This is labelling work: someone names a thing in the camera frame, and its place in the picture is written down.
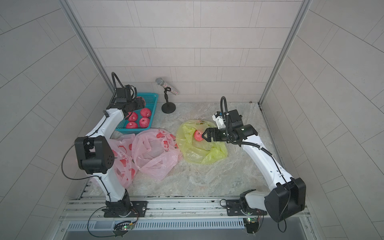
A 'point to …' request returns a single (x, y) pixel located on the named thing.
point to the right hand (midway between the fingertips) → (209, 135)
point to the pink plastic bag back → (156, 152)
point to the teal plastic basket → (150, 100)
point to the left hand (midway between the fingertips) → (143, 99)
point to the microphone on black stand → (167, 107)
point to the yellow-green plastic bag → (202, 152)
